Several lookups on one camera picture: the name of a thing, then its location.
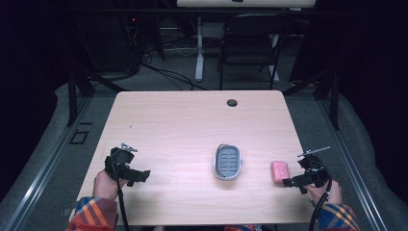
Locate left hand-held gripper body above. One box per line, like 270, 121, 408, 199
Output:
104, 142, 139, 181

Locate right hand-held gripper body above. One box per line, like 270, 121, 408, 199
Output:
296, 145, 331, 189

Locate pink soap bar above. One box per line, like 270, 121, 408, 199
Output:
270, 160, 291, 185

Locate grey soap dish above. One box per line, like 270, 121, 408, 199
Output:
213, 142, 243, 182

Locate person's right hand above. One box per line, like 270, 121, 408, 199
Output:
303, 179, 344, 205

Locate person's left hand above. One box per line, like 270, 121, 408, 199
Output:
92, 169, 130, 202

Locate person's plaid shirt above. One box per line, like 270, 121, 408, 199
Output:
223, 223, 264, 231

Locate white desk with legs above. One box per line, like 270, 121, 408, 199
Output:
175, 0, 318, 83

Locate black folding chair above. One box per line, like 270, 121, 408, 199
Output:
218, 13, 292, 91

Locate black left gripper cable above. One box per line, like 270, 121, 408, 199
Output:
115, 178, 131, 231

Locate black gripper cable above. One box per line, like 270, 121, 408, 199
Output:
307, 159, 333, 231
115, 178, 131, 231

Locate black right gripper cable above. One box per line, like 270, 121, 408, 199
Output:
307, 159, 333, 231

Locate metal floor rail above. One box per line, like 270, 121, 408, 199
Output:
3, 95, 92, 231
317, 99, 391, 231

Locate black metal stand frame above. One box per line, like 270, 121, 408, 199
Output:
64, 64, 128, 128
282, 68, 342, 131

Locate black floor cables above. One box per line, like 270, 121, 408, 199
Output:
138, 38, 213, 91

